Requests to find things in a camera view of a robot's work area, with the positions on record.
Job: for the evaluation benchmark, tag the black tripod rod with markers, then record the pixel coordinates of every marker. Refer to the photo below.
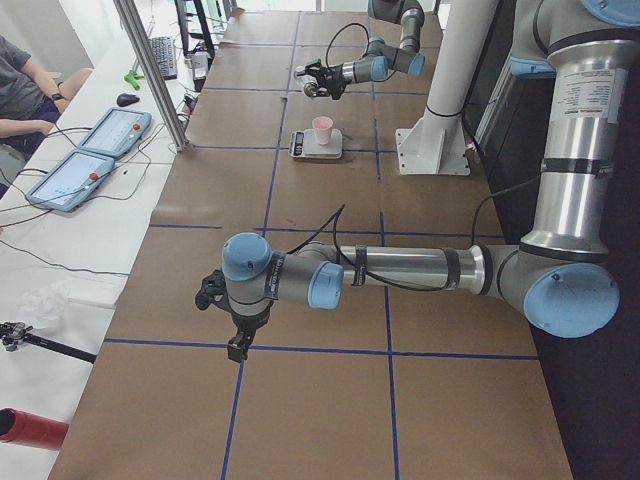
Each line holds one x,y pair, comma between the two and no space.
15,334

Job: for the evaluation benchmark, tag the grey aluminium frame post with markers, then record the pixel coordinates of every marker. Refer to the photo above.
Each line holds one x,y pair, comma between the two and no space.
136,32

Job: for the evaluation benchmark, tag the white digital kitchen scale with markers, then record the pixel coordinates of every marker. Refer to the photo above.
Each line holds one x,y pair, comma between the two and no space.
304,146

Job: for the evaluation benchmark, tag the clear glass sauce bottle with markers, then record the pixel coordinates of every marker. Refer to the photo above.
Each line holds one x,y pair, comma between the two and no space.
303,79

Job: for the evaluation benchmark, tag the black computer mouse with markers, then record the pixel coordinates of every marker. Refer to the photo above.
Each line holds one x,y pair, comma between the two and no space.
126,99

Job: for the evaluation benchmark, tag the crumpled white tissue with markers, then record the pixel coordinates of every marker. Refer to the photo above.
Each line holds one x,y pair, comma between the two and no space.
43,308

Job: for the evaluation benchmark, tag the near blue teach pendant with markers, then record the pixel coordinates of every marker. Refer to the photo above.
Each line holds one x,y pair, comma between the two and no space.
71,182

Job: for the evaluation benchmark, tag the far blue teach pendant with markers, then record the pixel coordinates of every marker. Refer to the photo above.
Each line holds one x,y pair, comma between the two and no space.
116,132

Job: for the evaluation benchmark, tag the blue teach pendant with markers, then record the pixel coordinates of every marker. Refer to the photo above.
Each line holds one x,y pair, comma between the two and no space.
71,182
116,132

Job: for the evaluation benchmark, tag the green plastic clamp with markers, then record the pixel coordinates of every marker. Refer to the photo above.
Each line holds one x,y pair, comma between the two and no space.
132,78

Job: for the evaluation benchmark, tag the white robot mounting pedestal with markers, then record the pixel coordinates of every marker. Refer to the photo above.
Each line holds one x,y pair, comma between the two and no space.
436,144

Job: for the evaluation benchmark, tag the red cylinder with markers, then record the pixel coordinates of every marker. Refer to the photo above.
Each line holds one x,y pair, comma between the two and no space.
27,429

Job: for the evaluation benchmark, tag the pink plastic cup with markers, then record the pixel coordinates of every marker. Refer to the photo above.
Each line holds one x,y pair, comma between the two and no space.
322,128

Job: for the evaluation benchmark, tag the seated person in grey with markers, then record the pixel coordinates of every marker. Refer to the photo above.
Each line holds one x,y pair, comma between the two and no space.
31,101

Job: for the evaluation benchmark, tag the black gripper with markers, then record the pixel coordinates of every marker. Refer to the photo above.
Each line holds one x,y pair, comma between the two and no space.
331,73
244,325

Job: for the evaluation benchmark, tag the black keyboard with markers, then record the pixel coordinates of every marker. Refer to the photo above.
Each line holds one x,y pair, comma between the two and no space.
164,54

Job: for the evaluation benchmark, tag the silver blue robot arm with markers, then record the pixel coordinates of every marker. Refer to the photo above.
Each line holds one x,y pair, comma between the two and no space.
556,275
379,61

